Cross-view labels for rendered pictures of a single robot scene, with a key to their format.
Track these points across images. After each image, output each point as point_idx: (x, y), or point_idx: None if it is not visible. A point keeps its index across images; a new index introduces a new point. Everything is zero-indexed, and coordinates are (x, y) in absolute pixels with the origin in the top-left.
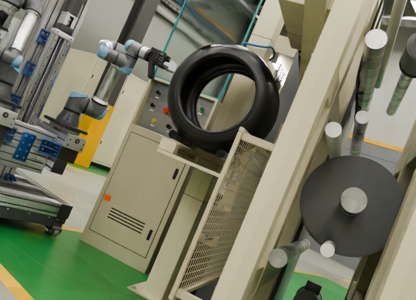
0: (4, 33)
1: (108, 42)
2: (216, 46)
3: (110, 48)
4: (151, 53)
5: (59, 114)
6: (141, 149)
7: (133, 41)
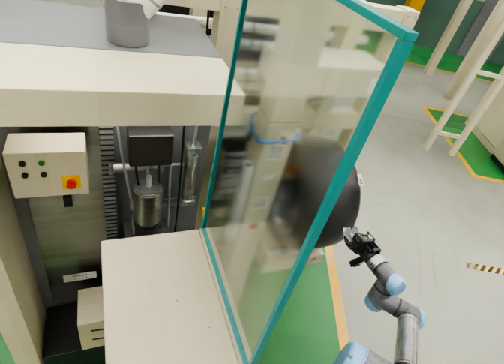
0: None
1: (410, 358)
2: (355, 168)
3: (413, 306)
4: (375, 254)
5: None
6: None
7: (400, 276)
